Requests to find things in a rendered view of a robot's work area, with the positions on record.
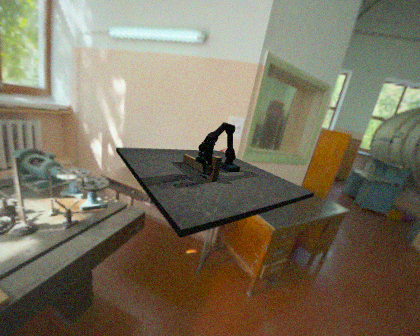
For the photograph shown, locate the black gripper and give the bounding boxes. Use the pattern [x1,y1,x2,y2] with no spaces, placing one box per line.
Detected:
[195,151,214,170]

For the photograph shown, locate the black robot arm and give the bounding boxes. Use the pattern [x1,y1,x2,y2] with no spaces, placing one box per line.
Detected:
[198,122,236,165]

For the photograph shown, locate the light wooden board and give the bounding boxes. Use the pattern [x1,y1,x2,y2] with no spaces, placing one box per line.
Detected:
[183,154,211,176]

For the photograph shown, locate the brown wooden post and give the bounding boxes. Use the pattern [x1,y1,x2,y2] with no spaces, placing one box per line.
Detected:
[208,156,222,182]

